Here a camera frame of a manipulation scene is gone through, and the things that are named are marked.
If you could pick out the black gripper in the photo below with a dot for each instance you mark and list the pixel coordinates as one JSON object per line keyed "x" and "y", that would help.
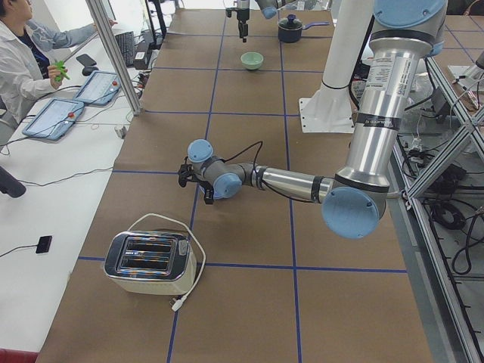
{"x": 242, "y": 14}
{"x": 208, "y": 192}

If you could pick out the green bowl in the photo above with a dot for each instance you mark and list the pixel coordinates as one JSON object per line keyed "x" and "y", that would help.
{"x": 252, "y": 60}

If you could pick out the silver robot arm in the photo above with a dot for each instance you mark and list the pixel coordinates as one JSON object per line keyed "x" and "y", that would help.
{"x": 269, "y": 8}
{"x": 372, "y": 61}

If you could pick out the dark blue lidded saucepan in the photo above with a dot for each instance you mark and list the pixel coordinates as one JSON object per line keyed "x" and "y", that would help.
{"x": 290, "y": 28}

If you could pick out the cream two-slot toaster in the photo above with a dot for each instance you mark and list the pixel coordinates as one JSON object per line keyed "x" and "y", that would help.
{"x": 151, "y": 262}

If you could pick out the black keyboard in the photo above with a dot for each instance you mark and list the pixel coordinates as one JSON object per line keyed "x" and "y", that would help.
{"x": 126, "y": 45}

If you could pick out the far blue teach pendant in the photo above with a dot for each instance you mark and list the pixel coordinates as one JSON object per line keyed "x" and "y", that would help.
{"x": 99, "y": 88}

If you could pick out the blue teach pendant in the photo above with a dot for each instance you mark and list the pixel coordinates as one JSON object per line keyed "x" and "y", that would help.
{"x": 54, "y": 119}
{"x": 99, "y": 88}

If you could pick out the black smartphone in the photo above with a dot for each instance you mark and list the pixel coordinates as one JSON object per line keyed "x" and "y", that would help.
{"x": 86, "y": 60}

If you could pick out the black computer mouse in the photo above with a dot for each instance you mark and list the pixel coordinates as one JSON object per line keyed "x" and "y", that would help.
{"x": 88, "y": 70}

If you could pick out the near blue teach pendant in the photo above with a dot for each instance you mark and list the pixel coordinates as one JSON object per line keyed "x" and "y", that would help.
{"x": 54, "y": 119}

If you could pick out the small black square device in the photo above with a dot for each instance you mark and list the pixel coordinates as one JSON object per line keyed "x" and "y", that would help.
{"x": 43, "y": 246}

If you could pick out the person in white coat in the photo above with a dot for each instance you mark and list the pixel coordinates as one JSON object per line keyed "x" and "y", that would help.
{"x": 27, "y": 66}

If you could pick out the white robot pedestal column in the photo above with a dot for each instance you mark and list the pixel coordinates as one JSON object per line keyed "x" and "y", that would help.
{"x": 329, "y": 109}

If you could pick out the aluminium frame post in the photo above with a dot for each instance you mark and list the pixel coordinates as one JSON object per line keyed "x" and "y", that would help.
{"x": 99, "y": 16}

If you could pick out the green handled tool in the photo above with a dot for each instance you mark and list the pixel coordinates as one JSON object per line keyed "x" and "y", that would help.
{"x": 60, "y": 66}

